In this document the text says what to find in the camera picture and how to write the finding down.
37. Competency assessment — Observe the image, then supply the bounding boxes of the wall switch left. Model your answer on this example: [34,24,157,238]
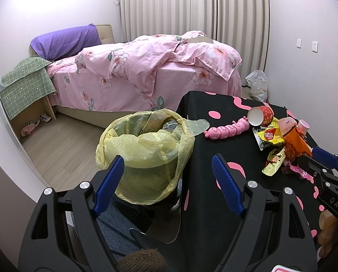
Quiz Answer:
[296,39,302,49]

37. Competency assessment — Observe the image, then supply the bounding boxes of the yellow bag trash bin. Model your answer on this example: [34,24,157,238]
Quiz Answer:
[95,109,209,205]

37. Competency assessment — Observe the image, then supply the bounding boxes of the wall switch right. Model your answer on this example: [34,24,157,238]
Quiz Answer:
[311,41,318,53]

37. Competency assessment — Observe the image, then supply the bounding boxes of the yellow nabati wafer wrapper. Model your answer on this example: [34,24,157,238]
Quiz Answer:
[253,117,285,151]

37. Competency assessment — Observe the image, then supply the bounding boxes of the purple pillow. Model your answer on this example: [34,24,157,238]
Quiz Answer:
[30,24,101,61]

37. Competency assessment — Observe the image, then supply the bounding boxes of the pink jar with lid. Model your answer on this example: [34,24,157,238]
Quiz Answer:
[297,119,310,134]

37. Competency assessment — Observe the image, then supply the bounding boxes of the beige pleated curtain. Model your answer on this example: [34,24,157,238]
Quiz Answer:
[120,0,270,78]

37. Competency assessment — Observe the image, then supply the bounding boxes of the wooden nightstand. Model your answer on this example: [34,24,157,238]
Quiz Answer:
[0,78,57,141]

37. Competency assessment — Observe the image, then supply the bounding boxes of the pink slippers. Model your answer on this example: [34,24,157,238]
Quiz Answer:
[21,113,52,137]

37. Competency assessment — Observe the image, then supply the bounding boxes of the white plastic bag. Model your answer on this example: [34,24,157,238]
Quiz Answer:
[245,70,268,102]

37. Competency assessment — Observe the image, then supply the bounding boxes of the green checked cloth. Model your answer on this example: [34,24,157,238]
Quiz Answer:
[0,55,56,120]

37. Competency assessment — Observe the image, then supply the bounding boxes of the bed with pink sheet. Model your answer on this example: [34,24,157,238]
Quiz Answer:
[47,30,242,128]

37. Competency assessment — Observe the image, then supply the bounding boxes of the red white paper cup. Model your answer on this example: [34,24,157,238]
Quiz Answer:
[247,106,274,126]

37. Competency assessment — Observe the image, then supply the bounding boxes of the blue jeans leg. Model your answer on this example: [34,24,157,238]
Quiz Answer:
[96,200,141,260]

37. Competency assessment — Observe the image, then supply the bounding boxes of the wall switch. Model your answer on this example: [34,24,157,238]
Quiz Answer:
[311,41,318,53]
[296,39,302,49]

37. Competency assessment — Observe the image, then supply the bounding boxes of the yellow cartoon snack wrapper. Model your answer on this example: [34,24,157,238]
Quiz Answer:
[262,147,286,177]

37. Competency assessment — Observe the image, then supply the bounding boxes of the pink caterpillar toy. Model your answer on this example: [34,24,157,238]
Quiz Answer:
[204,116,250,140]

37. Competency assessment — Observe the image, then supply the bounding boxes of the pink heart candy wrapper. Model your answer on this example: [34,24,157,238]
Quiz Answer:
[289,163,314,184]

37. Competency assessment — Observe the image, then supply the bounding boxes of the black pink tablecloth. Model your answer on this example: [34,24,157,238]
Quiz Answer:
[145,90,338,272]

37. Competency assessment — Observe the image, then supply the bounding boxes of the pink floral duvet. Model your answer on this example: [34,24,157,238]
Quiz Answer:
[75,31,242,96]

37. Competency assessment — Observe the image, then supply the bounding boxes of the orange snack bag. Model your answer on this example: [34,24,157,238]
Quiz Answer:
[283,126,312,162]

